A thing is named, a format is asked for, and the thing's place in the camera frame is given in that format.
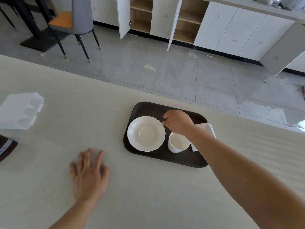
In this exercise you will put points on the pile of clutter on counter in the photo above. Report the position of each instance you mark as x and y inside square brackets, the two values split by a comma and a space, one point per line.
[271, 2]

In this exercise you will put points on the white scalloped saucer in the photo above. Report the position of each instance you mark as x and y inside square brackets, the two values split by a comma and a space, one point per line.
[145, 133]

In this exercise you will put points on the wooden table with black base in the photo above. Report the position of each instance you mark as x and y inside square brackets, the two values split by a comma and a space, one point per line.
[38, 42]

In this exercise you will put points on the dark brown cocoa tub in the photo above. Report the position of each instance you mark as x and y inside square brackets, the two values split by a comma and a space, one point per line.
[6, 147]

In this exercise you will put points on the narrow open white cabinet door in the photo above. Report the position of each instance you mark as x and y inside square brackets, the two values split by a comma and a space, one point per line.
[123, 16]

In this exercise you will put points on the grey chair with orange seat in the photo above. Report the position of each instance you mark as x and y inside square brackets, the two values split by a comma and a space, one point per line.
[81, 14]

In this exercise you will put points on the clear plastic wrap on floor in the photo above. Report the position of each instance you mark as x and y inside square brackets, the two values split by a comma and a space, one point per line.
[192, 53]

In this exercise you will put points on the white cabinet unit with counter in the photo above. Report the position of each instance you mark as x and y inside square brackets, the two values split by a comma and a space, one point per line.
[226, 28]

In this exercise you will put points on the translucent plastic organizer box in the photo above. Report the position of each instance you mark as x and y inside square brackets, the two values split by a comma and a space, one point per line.
[16, 107]

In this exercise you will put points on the person's right forearm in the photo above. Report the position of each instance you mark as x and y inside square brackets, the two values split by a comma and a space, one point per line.
[238, 178]

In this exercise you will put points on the person's left hand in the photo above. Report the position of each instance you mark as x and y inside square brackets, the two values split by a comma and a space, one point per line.
[89, 178]

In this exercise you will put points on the white napkin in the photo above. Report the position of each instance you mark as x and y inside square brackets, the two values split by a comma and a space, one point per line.
[207, 128]

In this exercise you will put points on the dark brown tray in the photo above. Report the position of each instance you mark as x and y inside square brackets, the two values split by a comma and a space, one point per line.
[147, 157]

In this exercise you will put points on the paper scrap on floor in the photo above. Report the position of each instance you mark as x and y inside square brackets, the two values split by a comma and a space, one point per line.
[149, 68]

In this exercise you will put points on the person's right hand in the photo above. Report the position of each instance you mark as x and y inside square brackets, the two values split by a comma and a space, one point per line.
[180, 122]

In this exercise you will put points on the wide open white cabinet door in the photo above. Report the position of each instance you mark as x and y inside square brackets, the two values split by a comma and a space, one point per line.
[283, 50]

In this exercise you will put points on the thin open white cabinet door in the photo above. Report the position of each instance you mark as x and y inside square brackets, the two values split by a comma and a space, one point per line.
[174, 23]

